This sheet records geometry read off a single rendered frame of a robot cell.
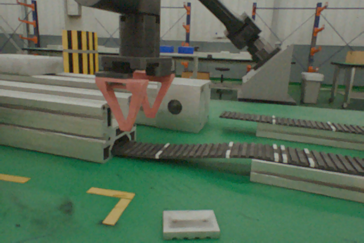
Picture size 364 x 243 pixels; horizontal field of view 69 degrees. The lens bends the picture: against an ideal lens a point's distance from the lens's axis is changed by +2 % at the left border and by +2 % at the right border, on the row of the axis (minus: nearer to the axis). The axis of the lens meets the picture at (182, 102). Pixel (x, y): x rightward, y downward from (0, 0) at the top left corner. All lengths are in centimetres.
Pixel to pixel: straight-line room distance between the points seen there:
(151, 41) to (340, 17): 822
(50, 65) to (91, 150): 40
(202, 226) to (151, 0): 27
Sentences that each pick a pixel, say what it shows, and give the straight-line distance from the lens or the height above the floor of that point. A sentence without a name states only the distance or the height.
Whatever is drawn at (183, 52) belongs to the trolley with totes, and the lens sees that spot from 347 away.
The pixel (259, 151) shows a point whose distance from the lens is 37.
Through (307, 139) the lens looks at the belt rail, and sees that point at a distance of 54.
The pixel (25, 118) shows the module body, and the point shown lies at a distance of 46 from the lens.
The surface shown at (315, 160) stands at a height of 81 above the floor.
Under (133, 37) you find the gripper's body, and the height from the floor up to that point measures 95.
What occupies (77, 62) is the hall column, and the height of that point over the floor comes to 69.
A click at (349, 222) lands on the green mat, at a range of 34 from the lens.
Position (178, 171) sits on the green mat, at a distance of 37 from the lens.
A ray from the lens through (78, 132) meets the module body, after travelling 40.
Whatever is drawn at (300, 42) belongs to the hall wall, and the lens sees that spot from 820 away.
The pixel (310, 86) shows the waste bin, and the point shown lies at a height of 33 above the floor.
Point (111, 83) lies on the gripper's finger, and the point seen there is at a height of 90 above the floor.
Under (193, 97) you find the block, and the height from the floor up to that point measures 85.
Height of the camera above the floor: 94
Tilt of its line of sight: 12 degrees down
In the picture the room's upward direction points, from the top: 2 degrees clockwise
